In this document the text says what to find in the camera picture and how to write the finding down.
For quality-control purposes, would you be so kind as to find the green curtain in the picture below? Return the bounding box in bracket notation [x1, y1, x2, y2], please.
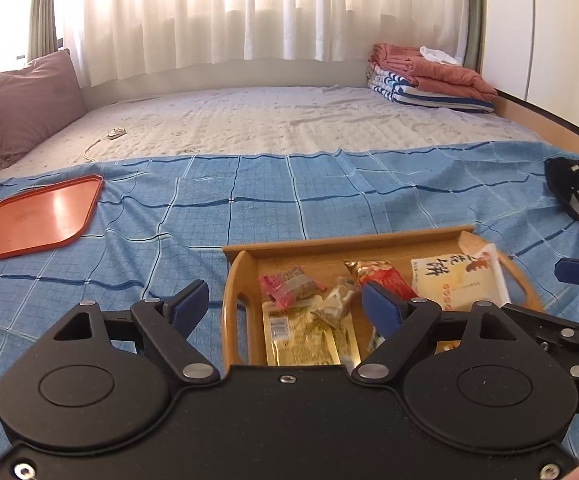
[26, 0, 60, 63]
[462, 0, 487, 73]

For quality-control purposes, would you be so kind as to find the white cloth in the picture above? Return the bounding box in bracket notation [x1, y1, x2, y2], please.
[419, 46, 463, 66]

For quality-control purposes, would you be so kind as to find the orange plastic tray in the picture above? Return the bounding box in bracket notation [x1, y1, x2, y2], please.
[0, 174, 105, 266]

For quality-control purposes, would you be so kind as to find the blue checked bedsheet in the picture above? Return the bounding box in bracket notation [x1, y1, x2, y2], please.
[0, 140, 579, 441]

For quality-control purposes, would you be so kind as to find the white pastry packet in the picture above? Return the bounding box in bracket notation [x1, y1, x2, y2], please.
[410, 243, 513, 311]

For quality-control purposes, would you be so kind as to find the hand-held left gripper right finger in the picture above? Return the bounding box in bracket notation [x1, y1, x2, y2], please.
[349, 282, 520, 386]

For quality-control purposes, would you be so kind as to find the mauve pillow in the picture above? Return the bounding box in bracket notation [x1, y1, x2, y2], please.
[0, 49, 89, 168]

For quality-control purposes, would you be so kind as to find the folded blue striped blanket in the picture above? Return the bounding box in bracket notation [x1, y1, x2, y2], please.
[367, 65, 495, 114]

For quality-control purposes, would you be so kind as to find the orange red snack packet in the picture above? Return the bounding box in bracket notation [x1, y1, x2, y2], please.
[343, 258, 420, 303]

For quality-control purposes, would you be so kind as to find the grey mattress pad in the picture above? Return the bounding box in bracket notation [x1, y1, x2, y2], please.
[0, 85, 545, 181]

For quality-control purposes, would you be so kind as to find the gold snack packet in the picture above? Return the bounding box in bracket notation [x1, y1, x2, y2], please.
[337, 317, 365, 366]
[262, 296, 343, 367]

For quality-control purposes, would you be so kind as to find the wooden bed frame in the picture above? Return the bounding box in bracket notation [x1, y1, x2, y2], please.
[492, 89, 579, 166]

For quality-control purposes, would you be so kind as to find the wooden tray with handles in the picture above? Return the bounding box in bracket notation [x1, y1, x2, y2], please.
[220, 225, 545, 368]

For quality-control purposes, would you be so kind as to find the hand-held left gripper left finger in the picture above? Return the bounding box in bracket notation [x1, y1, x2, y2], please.
[52, 279, 221, 386]

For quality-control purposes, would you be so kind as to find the folded blankets stack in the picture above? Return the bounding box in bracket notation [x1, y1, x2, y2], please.
[372, 42, 499, 100]

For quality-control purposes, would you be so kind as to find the beige headboard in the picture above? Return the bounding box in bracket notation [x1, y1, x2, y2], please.
[79, 57, 375, 111]

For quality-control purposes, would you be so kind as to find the black cap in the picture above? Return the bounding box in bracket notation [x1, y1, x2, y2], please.
[543, 156, 579, 256]

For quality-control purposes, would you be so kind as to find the white wardrobe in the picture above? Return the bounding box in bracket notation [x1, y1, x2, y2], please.
[479, 0, 579, 146]

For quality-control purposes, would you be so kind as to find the pink red snack packet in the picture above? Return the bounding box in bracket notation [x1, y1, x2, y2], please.
[258, 265, 327, 309]

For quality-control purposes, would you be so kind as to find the white sheer curtain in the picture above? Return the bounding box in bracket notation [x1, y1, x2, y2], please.
[54, 0, 475, 91]

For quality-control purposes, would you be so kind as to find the white switch with cable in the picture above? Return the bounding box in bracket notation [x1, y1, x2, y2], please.
[83, 127, 127, 163]

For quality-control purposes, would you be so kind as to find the brown peanut snack packet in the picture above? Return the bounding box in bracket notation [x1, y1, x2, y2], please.
[311, 276, 360, 329]

